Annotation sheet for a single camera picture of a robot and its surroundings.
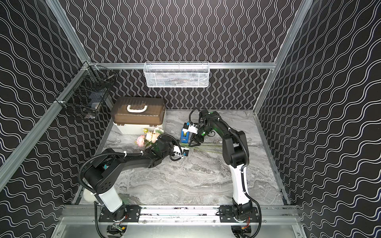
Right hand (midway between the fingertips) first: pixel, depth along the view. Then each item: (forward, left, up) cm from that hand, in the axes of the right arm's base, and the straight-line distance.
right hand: (192, 141), depth 95 cm
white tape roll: (-32, +56, -7) cm, 65 cm away
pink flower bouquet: (-4, +28, +7) cm, 29 cm away
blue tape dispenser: (+6, +5, -2) cm, 8 cm away
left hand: (+1, +10, +5) cm, 11 cm away
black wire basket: (+21, +67, +21) cm, 74 cm away
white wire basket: (+40, +12, +23) cm, 48 cm away
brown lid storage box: (+9, +37, +15) cm, 41 cm away
